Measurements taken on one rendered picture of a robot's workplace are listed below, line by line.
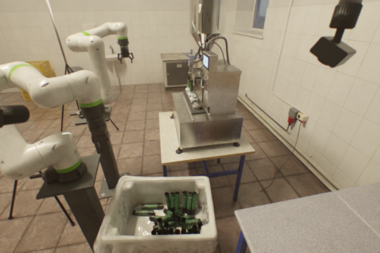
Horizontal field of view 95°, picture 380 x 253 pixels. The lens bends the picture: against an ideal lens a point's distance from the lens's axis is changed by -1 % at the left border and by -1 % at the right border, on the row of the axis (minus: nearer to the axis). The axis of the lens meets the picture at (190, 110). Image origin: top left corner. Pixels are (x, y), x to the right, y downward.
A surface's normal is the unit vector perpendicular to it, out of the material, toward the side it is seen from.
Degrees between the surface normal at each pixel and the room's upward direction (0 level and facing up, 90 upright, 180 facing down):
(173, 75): 90
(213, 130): 90
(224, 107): 90
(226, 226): 0
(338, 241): 0
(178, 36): 90
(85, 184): 0
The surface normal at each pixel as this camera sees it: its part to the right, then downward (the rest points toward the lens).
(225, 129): 0.18, 0.46
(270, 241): 0.00, -0.88
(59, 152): 0.77, 0.26
